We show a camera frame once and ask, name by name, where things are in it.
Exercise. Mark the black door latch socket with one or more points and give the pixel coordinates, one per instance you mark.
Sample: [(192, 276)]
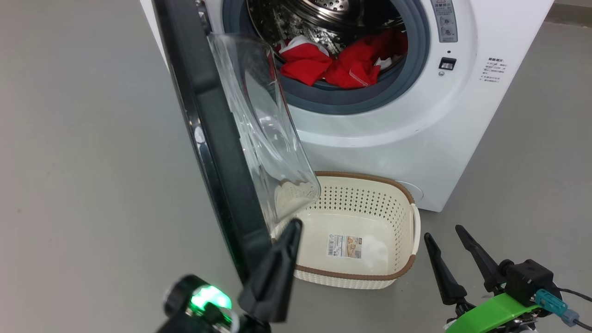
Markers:
[(447, 63)]

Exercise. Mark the printed product label sticker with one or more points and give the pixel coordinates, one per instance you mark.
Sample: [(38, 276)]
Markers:
[(344, 245)]

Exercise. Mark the grey warning sticker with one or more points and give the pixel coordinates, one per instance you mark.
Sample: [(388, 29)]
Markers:
[(445, 21)]

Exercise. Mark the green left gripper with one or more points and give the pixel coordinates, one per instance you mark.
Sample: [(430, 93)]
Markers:
[(210, 298)]

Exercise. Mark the washing machine door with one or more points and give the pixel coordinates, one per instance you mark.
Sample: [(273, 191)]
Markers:
[(212, 138)]

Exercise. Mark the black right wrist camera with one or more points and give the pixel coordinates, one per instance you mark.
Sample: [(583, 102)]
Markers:
[(529, 280)]

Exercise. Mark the cream perforated laundry basket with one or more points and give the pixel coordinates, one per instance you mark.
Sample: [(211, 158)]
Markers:
[(370, 199)]

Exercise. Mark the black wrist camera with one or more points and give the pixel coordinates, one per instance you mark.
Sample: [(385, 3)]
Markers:
[(178, 293), (529, 280)]

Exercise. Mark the white washing machine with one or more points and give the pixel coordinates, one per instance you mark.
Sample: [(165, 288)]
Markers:
[(416, 129)]

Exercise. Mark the round white filter cover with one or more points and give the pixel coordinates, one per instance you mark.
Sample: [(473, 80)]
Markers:
[(415, 192)]

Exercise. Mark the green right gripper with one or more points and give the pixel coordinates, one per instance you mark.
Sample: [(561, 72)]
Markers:
[(490, 314)]

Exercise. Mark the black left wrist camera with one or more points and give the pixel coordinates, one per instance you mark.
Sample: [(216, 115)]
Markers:
[(178, 293)]

